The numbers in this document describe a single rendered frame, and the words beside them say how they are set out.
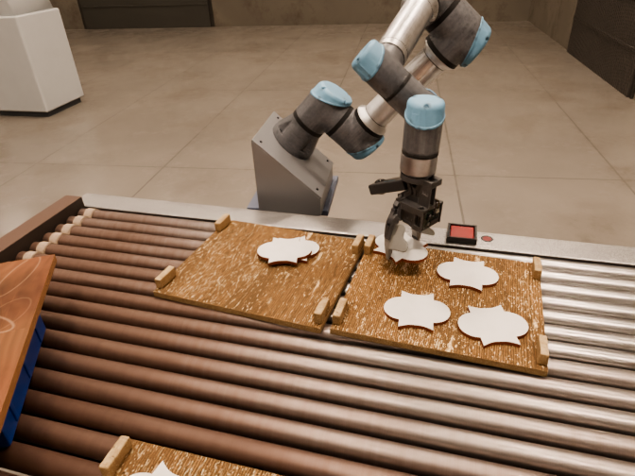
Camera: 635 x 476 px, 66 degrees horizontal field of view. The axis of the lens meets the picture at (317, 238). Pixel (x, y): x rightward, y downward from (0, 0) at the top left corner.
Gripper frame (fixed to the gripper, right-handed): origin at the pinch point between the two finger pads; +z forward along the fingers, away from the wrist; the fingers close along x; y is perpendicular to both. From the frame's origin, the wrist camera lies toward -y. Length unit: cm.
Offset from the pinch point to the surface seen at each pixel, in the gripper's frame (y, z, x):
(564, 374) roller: 42.0, 6.1, -2.8
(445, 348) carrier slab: 24.2, 4.4, -15.1
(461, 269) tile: 12.3, 3.5, 7.5
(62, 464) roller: -3, 9, -78
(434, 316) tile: 17.9, 3.7, -10.3
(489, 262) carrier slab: 14.5, 4.1, 15.8
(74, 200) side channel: -91, 8, -45
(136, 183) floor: -298, 109, 48
